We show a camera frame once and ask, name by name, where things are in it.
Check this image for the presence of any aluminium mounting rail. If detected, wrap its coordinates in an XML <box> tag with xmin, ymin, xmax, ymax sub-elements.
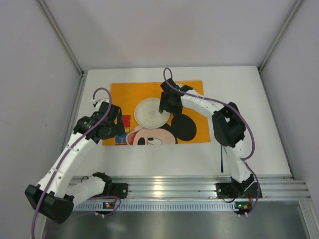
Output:
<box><xmin>112</xmin><ymin>176</ymin><xmax>311</xmax><ymax>201</ymax></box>

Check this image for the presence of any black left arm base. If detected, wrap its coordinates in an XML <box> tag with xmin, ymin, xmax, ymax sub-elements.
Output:
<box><xmin>92</xmin><ymin>172</ymin><xmax>128</xmax><ymax>199</ymax></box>

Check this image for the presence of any slotted grey cable duct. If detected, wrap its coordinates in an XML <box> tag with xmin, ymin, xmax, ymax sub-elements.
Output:
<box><xmin>74</xmin><ymin>200</ymin><xmax>251</xmax><ymax>212</ymax></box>

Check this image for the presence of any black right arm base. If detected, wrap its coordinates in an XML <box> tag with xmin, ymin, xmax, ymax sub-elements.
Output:
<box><xmin>215</xmin><ymin>174</ymin><xmax>262</xmax><ymax>199</ymax></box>

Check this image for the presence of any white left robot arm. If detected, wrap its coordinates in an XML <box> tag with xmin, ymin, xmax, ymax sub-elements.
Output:
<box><xmin>25</xmin><ymin>100</ymin><xmax>125</xmax><ymax>224</ymax></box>

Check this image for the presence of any cream round plate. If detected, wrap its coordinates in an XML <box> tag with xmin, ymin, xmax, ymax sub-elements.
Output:
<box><xmin>134</xmin><ymin>98</ymin><xmax>170</xmax><ymax>129</ymax></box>

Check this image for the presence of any orange Mickey Mouse placemat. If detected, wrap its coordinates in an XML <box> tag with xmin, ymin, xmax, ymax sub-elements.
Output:
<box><xmin>102</xmin><ymin>82</ymin><xmax>211</xmax><ymax>146</ymax></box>

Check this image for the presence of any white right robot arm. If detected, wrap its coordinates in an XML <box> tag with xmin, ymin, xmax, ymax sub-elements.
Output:
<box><xmin>159</xmin><ymin>78</ymin><xmax>251</xmax><ymax>183</ymax></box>

